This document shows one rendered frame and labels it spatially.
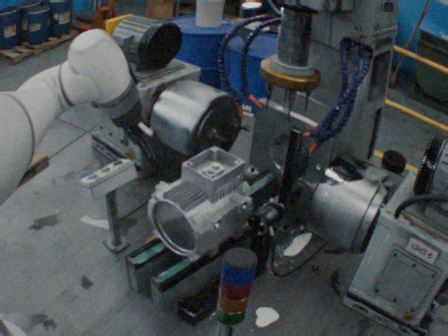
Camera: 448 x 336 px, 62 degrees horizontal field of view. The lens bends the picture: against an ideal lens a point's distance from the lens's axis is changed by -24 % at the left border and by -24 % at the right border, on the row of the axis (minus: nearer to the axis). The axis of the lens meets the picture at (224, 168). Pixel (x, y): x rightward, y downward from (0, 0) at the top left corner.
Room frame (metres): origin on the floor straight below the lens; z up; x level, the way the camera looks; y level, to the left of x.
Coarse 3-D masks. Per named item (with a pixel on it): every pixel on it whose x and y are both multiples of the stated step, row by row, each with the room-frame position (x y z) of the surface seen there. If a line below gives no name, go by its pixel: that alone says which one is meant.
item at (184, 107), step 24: (168, 96) 1.37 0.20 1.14; (192, 96) 1.34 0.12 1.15; (216, 96) 1.34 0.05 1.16; (168, 120) 1.31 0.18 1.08; (192, 120) 1.27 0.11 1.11; (216, 120) 1.32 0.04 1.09; (240, 120) 1.43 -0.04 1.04; (168, 144) 1.31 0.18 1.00; (192, 144) 1.25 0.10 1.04; (216, 144) 1.33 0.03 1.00
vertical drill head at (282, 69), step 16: (288, 0) 1.21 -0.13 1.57; (288, 16) 1.21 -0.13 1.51; (304, 16) 1.20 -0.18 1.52; (288, 32) 1.20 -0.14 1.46; (304, 32) 1.20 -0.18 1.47; (288, 48) 1.20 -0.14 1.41; (304, 48) 1.20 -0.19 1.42; (272, 64) 1.21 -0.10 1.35; (288, 64) 1.20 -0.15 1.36; (304, 64) 1.21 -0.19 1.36; (272, 80) 1.17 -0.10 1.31; (288, 80) 1.15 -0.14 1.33; (304, 80) 1.16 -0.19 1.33; (320, 80) 1.20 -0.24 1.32; (288, 96) 1.17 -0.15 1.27; (288, 112) 1.18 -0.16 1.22
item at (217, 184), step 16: (192, 160) 1.01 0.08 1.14; (208, 160) 1.05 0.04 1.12; (224, 160) 1.05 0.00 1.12; (240, 160) 1.02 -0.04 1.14; (192, 176) 0.96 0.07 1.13; (208, 176) 0.97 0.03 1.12; (224, 176) 0.95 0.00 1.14; (240, 176) 1.01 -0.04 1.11; (208, 192) 0.93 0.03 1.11; (224, 192) 0.96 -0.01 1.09
